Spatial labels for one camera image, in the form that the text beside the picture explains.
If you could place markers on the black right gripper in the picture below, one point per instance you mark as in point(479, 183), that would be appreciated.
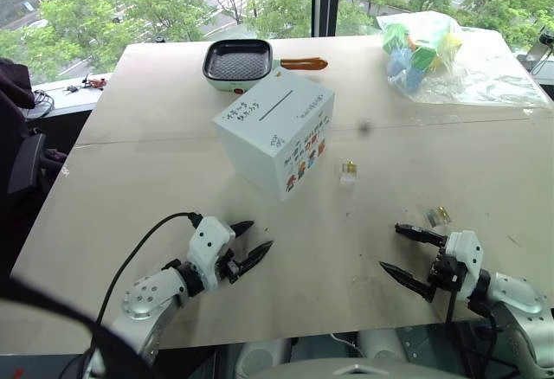
point(446, 273)

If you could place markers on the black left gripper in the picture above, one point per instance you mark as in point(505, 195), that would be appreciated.
point(229, 268)

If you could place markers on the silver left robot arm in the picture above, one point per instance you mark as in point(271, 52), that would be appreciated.
point(147, 297)

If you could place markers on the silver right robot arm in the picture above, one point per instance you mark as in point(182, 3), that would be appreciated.
point(519, 294)

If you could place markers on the white slotted cardboard box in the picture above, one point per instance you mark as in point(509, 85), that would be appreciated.
point(268, 136)

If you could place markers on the grey rounded robot body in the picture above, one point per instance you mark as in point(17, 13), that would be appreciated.
point(355, 370)

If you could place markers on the blue foam cube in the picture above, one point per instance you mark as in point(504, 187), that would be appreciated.
point(414, 79)
point(398, 62)

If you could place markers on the clear plastic bag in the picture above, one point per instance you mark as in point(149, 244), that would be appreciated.
point(485, 76)

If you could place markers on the green foam cube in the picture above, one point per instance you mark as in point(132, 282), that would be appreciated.
point(398, 36)
point(423, 56)

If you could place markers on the dark curved shape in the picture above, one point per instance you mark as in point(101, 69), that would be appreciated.
point(43, 303)

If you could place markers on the yellow foam cube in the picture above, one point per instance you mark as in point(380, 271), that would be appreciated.
point(451, 45)

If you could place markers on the small red drone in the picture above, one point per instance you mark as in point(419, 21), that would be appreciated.
point(97, 82)

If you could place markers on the grey side desk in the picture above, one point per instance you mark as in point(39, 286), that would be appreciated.
point(65, 100)

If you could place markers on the black office chair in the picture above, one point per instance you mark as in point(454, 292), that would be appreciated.
point(17, 136)

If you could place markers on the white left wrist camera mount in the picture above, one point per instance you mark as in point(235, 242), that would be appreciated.
point(208, 240)

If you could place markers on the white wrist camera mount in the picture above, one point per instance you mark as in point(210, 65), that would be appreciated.
point(469, 249)
point(208, 240)

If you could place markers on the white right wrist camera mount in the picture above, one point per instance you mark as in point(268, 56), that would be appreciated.
point(469, 249)

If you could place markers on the black camera on stand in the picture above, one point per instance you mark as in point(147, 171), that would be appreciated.
point(546, 46)

